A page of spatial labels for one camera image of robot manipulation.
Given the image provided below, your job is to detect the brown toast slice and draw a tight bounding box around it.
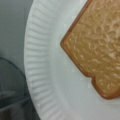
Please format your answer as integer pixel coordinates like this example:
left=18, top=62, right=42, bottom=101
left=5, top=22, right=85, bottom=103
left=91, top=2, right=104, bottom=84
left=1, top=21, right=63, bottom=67
left=60, top=0, right=120, bottom=99

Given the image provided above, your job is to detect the white paper plate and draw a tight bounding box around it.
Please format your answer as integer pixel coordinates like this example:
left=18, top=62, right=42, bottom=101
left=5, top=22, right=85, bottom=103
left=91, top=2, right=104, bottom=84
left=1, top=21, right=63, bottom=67
left=24, top=0, right=120, bottom=120

